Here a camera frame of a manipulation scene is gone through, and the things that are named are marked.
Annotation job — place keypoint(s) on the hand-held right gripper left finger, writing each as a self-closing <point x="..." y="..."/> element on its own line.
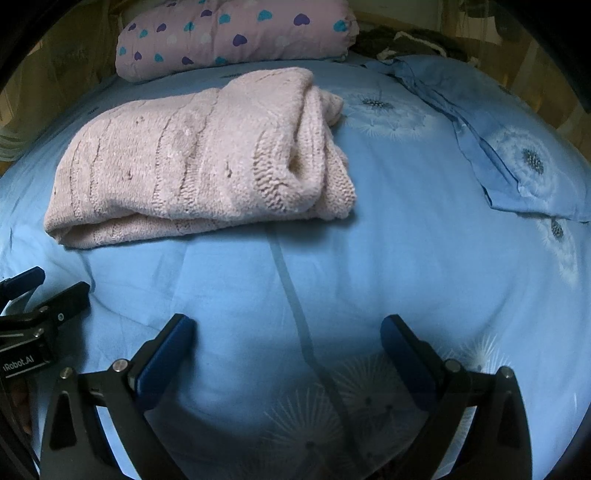
<point x="164" y="364"/>

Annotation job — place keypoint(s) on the loose light blue cloth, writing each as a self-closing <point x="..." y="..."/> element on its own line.
<point x="508" y="115"/>

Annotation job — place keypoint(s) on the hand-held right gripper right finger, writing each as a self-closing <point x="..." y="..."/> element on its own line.
<point x="408" y="360"/>

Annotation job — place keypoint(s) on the pale striped cloth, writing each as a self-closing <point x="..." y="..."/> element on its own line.
<point x="9" y="143"/>

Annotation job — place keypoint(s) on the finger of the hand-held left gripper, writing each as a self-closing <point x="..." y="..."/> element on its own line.
<point x="69" y="300"/>
<point x="25" y="281"/>

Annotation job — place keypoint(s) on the pink knit cardigan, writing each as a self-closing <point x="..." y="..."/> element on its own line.
<point x="184" y="161"/>

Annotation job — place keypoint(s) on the blue dandelion-print duvet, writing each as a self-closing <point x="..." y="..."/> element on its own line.
<point x="369" y="277"/>

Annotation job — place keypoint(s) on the dark crumpled cloth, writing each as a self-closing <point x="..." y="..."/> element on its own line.
<point x="415" y="39"/>

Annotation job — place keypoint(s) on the pink heart-print pillow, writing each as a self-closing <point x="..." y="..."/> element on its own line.
<point x="231" y="41"/>

